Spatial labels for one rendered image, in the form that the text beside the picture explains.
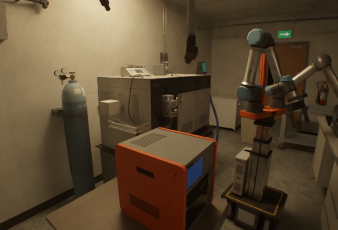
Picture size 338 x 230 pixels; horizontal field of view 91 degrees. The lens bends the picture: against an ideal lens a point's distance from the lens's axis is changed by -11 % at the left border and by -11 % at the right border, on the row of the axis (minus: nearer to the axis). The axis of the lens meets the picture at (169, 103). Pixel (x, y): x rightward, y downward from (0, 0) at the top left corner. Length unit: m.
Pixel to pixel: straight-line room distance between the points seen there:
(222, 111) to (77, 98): 3.59
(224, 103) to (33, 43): 3.94
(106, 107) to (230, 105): 3.53
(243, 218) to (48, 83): 2.36
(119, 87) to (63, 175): 1.34
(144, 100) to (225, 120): 3.49
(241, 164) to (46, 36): 2.29
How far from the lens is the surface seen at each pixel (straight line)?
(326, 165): 2.73
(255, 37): 1.46
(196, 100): 2.12
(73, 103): 1.94
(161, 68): 2.02
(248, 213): 2.06
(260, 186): 2.03
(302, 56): 5.10
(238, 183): 2.02
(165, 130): 1.19
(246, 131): 4.09
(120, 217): 1.20
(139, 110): 1.54
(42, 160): 2.35
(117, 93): 1.71
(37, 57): 2.19
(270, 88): 1.43
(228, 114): 4.72
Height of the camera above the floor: 1.52
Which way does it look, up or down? 11 degrees down
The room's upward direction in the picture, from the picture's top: straight up
